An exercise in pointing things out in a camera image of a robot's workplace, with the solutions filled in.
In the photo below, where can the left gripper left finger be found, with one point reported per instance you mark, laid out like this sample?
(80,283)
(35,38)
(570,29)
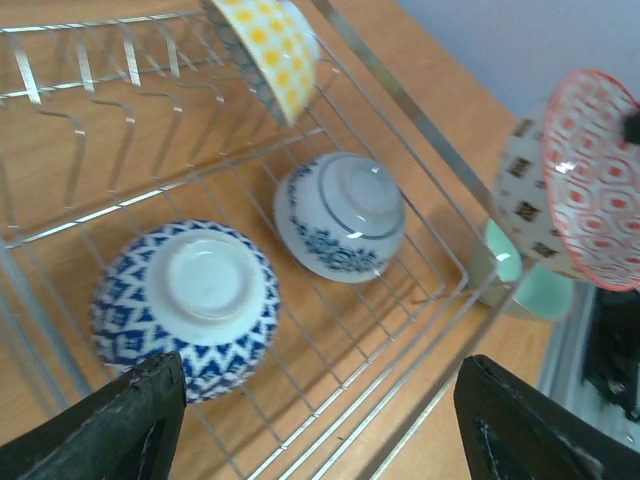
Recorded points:
(128,429)

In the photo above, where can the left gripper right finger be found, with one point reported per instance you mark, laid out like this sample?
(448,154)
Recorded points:
(510,430)

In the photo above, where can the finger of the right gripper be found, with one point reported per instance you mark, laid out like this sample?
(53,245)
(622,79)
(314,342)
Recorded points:
(631,128)

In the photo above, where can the pink scale pattern bowl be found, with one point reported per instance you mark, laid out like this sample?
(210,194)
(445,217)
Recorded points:
(567,188)

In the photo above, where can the red patterned bowl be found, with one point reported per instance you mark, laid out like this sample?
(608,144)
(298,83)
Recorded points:
(195,287)

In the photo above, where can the blue floral bowl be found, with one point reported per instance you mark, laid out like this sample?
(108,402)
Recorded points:
(341,216)

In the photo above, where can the yellow sun bowl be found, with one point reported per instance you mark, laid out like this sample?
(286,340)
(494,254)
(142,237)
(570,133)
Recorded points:
(274,48)

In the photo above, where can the pale green bowl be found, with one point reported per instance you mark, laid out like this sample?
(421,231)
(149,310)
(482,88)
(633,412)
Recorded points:
(495,264)

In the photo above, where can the aluminium rail frame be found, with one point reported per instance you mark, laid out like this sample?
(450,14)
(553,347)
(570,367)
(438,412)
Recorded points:
(591,366)

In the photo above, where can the wire dish rack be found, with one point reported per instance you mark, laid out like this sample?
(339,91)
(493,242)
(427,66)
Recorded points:
(120,116)

